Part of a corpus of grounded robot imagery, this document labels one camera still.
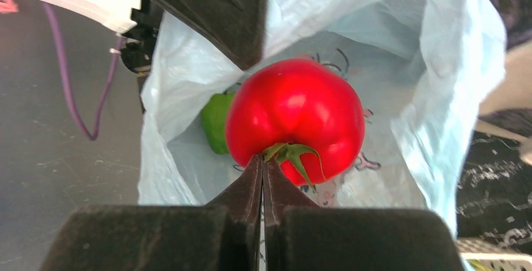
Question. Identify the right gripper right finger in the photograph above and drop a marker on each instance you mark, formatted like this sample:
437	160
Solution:
300	235

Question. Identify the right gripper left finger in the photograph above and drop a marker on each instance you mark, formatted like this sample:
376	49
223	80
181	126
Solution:
223	234

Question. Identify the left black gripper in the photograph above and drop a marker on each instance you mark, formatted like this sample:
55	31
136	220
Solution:
235	27

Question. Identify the green bell pepper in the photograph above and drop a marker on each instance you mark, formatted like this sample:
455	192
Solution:
213	120

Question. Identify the red bell pepper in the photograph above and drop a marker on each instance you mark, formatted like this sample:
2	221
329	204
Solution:
312	112

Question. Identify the light blue plastic bag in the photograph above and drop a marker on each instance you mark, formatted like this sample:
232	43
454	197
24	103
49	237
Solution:
420	67

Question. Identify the beige canvas tote bag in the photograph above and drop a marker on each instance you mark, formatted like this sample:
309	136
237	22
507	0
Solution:
506	112

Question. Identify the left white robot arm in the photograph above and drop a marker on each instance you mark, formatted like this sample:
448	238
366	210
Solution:
115	15

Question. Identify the white vegetable basket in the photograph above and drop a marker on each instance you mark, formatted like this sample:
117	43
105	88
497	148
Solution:
481	255

